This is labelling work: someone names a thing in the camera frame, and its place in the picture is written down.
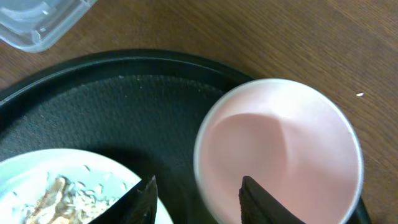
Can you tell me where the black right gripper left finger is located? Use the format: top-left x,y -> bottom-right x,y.
89,175 -> 158,224

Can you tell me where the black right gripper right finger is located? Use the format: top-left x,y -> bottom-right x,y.
239,176 -> 304,224

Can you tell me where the pink plastic cup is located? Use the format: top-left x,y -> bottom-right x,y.
193,78 -> 364,223

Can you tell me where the peanut shells and rice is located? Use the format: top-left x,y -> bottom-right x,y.
2,164 -> 136,224

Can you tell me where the round black tray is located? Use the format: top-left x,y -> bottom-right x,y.
0,49 -> 373,224

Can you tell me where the grey plate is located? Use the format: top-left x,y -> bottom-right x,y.
1,149 -> 173,224

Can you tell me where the clear plastic bin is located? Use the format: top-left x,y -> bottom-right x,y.
1,0 -> 96,53

